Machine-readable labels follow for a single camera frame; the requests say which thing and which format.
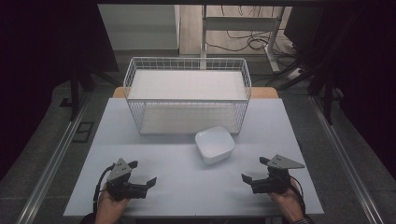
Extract white cabinet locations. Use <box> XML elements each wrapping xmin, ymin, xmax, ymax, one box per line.
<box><xmin>97</xmin><ymin>4</ymin><xmax>181</xmax><ymax>51</ymax></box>

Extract aluminium rail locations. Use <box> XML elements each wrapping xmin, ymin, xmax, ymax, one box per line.
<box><xmin>14</xmin><ymin>92</ymin><xmax>92</xmax><ymax>224</ymax></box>
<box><xmin>308</xmin><ymin>95</ymin><xmax>387</xmax><ymax>224</ymax></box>

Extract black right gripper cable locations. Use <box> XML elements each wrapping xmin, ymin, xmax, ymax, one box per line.
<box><xmin>289</xmin><ymin>175</ymin><xmax>307</xmax><ymax>217</ymax></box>

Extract wrist watch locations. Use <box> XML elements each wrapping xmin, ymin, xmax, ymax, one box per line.
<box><xmin>291</xmin><ymin>215</ymin><xmax>315</xmax><ymax>224</ymax></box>

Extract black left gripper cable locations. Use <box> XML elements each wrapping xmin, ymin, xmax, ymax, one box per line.
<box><xmin>92</xmin><ymin>163</ymin><xmax>116</xmax><ymax>214</ymax></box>

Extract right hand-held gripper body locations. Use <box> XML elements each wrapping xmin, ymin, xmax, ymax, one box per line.
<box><xmin>250</xmin><ymin>153</ymin><xmax>306</xmax><ymax>195</ymax></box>

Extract white power strip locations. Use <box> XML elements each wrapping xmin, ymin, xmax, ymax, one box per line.
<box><xmin>285</xmin><ymin>67</ymin><xmax>304</xmax><ymax>81</ymax></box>

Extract black metal stand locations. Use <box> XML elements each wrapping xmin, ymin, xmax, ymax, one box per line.
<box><xmin>59</xmin><ymin>60</ymin><xmax>120</xmax><ymax>123</ymax></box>
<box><xmin>274</xmin><ymin>55</ymin><xmax>345</xmax><ymax>126</ymax></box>

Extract white square bowl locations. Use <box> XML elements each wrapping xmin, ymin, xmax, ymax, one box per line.
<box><xmin>194</xmin><ymin>125</ymin><xmax>236</xmax><ymax>165</ymax></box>

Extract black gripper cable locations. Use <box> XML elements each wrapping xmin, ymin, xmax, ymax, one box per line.
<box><xmin>92</xmin><ymin>163</ymin><xmax>116</xmax><ymax>214</ymax></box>
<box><xmin>289</xmin><ymin>175</ymin><xmax>307</xmax><ymax>217</ymax></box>

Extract person's left hand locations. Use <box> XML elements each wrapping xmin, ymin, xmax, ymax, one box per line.
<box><xmin>94</xmin><ymin>184</ymin><xmax>131</xmax><ymax>224</ymax></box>

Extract pale blue table sheet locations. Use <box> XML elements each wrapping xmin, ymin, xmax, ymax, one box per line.
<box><xmin>63</xmin><ymin>97</ymin><xmax>325</xmax><ymax>217</ymax></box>

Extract black floor cables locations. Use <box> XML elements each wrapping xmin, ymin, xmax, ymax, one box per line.
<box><xmin>205</xmin><ymin>5</ymin><xmax>302</xmax><ymax>59</ymax></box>

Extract white wire basket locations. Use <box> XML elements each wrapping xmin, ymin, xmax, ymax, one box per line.
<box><xmin>122</xmin><ymin>56</ymin><xmax>253</xmax><ymax>136</ymax></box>

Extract wooden table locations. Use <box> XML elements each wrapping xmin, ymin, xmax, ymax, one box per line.
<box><xmin>112</xmin><ymin>86</ymin><xmax>280</xmax><ymax>100</ymax></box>

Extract black floor bracket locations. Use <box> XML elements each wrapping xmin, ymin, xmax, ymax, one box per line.
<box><xmin>71</xmin><ymin>120</ymin><xmax>95</xmax><ymax>145</ymax></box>

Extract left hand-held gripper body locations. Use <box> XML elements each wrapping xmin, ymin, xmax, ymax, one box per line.
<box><xmin>106</xmin><ymin>157</ymin><xmax>149</xmax><ymax>202</ymax></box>

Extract person's right hand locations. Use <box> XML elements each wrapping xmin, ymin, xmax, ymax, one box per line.
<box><xmin>268</xmin><ymin>178</ymin><xmax>305</xmax><ymax>223</ymax></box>

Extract dark sleeve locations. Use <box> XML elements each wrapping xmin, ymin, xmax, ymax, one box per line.
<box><xmin>79</xmin><ymin>212</ymin><xmax>98</xmax><ymax>224</ymax></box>

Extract white metal desk frame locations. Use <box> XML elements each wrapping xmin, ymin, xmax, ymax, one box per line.
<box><xmin>200</xmin><ymin>4</ymin><xmax>286</xmax><ymax>75</ymax></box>

